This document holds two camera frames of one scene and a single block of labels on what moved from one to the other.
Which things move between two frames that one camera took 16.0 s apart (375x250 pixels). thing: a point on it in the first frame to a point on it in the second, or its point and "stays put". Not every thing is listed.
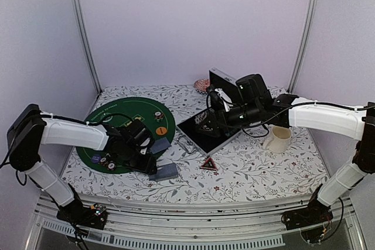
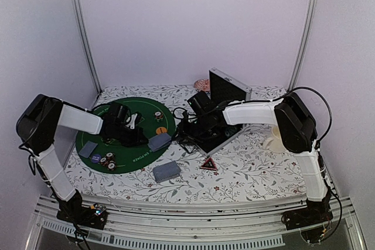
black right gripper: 215,123 to 188,136
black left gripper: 147,166 to 137,140
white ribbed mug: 280,140 stays put
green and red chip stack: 111,165 stays put
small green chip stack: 158,116 stays put
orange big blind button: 161,130 stays put
